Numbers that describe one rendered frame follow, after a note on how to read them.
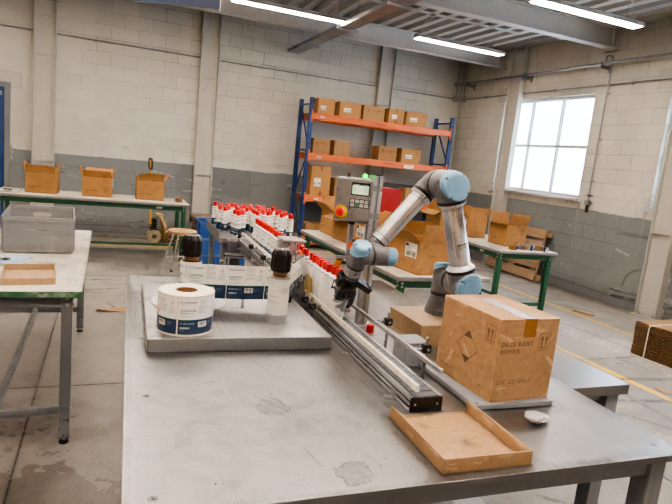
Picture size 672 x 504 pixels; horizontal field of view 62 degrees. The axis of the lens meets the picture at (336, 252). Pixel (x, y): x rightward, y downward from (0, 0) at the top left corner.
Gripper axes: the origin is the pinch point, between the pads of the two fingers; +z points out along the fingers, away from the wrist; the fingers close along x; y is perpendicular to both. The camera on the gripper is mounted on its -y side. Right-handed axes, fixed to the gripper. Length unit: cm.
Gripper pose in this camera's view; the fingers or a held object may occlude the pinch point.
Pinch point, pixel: (343, 308)
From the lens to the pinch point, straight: 237.0
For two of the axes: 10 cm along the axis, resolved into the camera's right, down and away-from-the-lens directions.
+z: -2.6, 7.6, 6.0
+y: -9.4, -0.4, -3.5
